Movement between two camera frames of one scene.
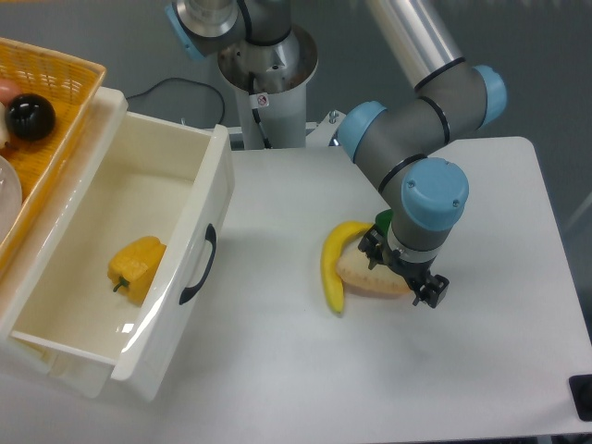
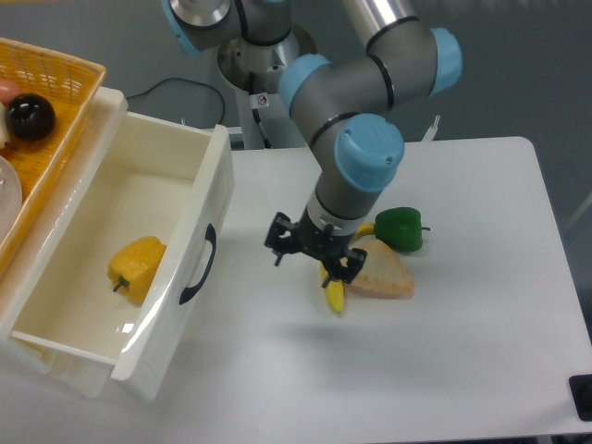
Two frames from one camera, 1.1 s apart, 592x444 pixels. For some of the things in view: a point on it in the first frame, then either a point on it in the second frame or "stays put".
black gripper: x=376 y=248 to x=286 y=236
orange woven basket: x=71 y=84 stays put
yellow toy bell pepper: x=134 y=265 stays put
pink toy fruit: x=8 y=91 stays put
